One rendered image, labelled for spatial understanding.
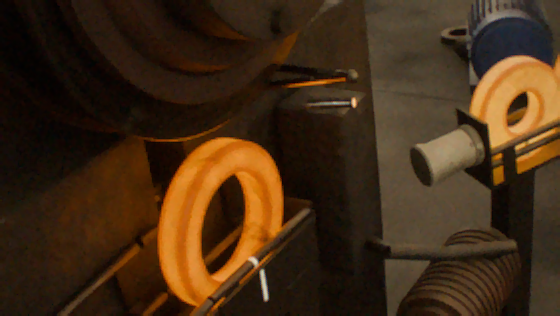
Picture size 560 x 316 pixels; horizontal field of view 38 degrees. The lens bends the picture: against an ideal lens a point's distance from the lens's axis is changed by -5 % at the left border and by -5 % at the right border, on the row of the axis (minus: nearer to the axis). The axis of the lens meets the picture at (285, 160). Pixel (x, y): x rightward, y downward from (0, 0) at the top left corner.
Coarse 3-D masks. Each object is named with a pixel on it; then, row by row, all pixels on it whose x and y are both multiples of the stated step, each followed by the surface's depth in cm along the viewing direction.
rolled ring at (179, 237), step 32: (192, 160) 86; (224, 160) 87; (256, 160) 92; (192, 192) 83; (256, 192) 95; (160, 224) 84; (192, 224) 84; (256, 224) 96; (160, 256) 85; (192, 256) 85; (192, 288) 85
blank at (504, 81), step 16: (496, 64) 117; (512, 64) 115; (528, 64) 115; (544, 64) 117; (496, 80) 114; (512, 80) 115; (528, 80) 116; (544, 80) 118; (480, 96) 116; (496, 96) 115; (512, 96) 116; (528, 96) 121; (544, 96) 119; (480, 112) 116; (496, 112) 116; (528, 112) 122; (544, 112) 120; (496, 128) 117; (512, 128) 122; (528, 128) 120; (496, 144) 118
